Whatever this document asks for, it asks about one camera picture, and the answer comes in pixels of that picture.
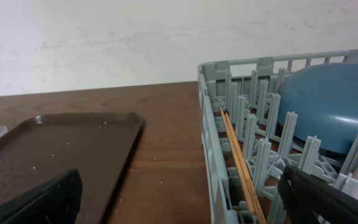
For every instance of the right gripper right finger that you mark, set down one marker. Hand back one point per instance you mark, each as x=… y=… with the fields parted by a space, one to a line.
x=305 y=198

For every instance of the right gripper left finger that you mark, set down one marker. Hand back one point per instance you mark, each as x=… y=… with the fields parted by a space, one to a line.
x=57 y=200

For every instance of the wooden chopstick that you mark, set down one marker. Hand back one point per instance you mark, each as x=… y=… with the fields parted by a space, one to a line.
x=245 y=189
x=255 y=199

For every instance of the brown serving tray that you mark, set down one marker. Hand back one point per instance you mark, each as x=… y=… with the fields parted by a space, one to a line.
x=99 y=145

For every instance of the dark blue plate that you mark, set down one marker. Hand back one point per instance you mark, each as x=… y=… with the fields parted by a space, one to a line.
x=325 y=99

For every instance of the grey dishwasher rack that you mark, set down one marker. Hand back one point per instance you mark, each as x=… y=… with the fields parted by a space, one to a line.
x=247 y=90

